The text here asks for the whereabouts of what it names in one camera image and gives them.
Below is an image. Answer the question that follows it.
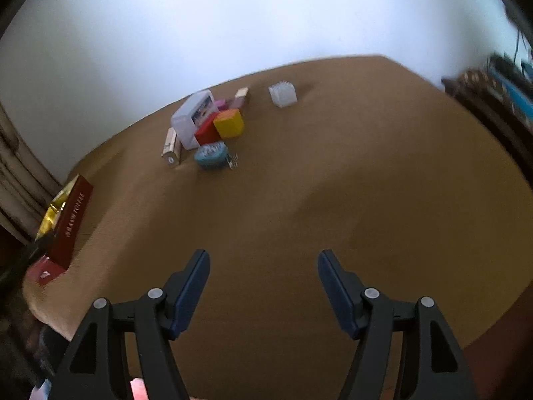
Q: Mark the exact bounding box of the white plastic box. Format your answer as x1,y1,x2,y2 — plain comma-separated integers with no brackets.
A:
170,91,217,151

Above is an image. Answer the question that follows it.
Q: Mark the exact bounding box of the pink lip gloss tube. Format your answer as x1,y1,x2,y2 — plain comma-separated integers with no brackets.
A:
227,87,251,111

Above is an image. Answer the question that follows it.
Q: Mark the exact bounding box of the blue box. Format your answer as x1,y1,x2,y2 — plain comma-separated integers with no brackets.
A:
489,52,533,111

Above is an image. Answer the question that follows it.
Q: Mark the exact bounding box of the beige curtain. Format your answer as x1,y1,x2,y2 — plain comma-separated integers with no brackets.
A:
0,100,63,246

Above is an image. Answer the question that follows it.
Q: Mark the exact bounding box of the dark wooden cabinet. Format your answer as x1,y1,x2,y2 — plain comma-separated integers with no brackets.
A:
441,67,533,201

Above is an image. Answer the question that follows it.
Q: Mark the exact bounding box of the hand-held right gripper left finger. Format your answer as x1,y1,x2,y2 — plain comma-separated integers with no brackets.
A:
50,249,210,400

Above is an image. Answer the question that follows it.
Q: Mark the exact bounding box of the blue oval tin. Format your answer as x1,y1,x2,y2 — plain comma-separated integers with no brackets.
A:
194,142,230,171

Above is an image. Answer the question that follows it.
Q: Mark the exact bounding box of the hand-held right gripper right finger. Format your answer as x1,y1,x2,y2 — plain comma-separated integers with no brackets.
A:
317,249,477,400

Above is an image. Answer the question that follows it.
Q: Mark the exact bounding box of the translucent white cube box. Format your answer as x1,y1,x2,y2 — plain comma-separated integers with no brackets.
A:
268,82,298,108

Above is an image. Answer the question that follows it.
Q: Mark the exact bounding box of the dark red candy box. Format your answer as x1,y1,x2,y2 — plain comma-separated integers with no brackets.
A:
34,174,94,271

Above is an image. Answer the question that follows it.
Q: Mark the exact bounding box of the yellow red striped block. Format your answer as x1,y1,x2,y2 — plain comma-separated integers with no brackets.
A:
214,109,245,139

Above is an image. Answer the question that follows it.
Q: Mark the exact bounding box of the small red white box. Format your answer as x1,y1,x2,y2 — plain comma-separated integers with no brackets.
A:
26,256,67,287

